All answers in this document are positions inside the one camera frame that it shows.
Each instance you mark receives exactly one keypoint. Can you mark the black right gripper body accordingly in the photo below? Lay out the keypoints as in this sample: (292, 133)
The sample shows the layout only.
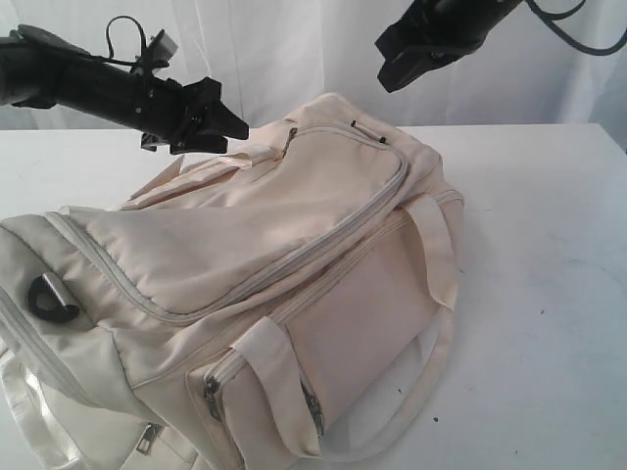
(430, 35)

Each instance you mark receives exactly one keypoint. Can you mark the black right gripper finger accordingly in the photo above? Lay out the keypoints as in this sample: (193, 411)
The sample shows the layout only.
(398, 73)

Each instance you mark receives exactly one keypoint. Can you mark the cream fabric duffel bag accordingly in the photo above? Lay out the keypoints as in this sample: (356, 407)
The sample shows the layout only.
(292, 299)

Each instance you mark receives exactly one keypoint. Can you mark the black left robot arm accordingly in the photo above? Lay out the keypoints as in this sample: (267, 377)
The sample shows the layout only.
(40, 70)

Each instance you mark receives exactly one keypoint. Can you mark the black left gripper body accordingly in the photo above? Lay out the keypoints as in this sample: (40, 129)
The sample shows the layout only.
(172, 109)

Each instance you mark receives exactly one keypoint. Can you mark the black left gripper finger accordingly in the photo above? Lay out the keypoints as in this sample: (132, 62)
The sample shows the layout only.
(222, 121)
(197, 143)

